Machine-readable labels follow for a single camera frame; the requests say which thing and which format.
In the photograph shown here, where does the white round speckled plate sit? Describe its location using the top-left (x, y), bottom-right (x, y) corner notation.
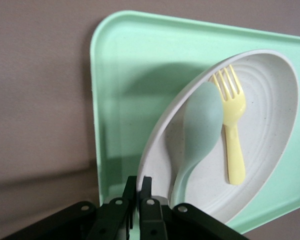
top-left (135, 49), bottom-right (300, 223)

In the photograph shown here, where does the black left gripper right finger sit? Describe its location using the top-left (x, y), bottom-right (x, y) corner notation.
top-left (139, 176), bottom-right (170, 240)

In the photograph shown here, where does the light green rectangular tray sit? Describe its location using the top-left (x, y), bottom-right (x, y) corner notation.
top-left (89, 9), bottom-right (300, 235)

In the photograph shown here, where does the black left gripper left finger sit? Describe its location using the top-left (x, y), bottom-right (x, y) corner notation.
top-left (88, 176), bottom-right (137, 240)

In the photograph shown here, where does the brown table cover sheet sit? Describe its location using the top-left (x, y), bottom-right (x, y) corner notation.
top-left (0, 0), bottom-right (300, 240)

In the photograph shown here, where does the yellow plastic fork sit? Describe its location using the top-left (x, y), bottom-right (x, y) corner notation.
top-left (207, 64), bottom-right (247, 186)

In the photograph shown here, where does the pale green plastic spoon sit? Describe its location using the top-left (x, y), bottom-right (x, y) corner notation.
top-left (168, 81), bottom-right (224, 205)

